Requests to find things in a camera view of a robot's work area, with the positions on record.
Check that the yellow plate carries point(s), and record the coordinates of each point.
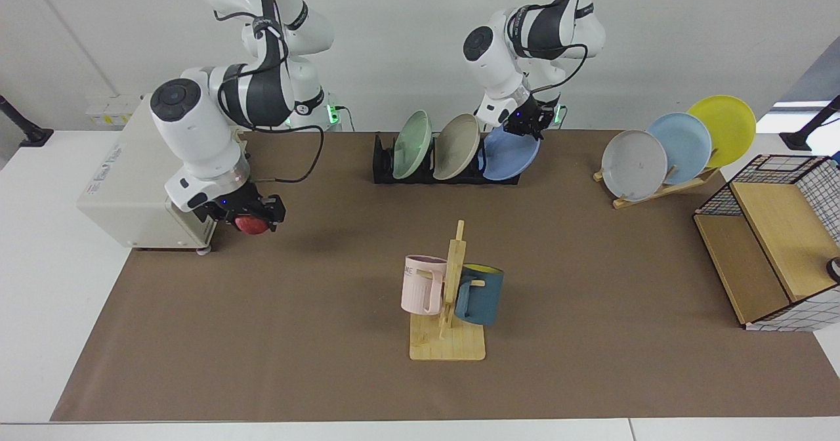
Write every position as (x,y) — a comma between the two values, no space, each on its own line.
(728,126)

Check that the beige plate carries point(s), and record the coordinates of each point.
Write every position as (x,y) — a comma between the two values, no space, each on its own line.
(457,147)

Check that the small dark-rimmed round object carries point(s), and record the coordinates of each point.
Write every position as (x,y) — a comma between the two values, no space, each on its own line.
(835,269)

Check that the grey plate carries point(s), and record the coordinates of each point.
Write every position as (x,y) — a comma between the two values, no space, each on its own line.
(633,165)

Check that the dark teal cup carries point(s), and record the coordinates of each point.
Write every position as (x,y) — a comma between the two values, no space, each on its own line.
(484,296)

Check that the brown table cloth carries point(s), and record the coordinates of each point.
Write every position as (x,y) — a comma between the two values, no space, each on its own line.
(590,296)

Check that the red yellow apple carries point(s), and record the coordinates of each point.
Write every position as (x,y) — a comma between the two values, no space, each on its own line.
(252,226)

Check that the pale toaster oven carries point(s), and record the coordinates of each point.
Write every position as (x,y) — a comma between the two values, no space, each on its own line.
(118,185)

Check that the light blue plate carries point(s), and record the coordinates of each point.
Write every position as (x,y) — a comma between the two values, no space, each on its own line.
(686,142)

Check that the white wall socket strip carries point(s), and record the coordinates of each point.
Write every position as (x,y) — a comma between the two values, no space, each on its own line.
(105,113)

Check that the black dish rack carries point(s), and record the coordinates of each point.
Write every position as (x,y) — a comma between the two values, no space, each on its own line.
(384,167)

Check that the wooden plate stand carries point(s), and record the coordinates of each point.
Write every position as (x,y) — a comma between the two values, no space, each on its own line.
(656,192)

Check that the pale green plate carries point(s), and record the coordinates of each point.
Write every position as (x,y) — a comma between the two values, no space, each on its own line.
(412,144)

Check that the wooden cup stand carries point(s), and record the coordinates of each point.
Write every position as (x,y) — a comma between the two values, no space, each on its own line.
(453,346)

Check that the pink cup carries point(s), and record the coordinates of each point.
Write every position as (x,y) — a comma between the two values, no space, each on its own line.
(417,290)

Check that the black pole stand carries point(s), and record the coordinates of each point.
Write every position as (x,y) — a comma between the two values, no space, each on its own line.
(33,136)
(797,141)

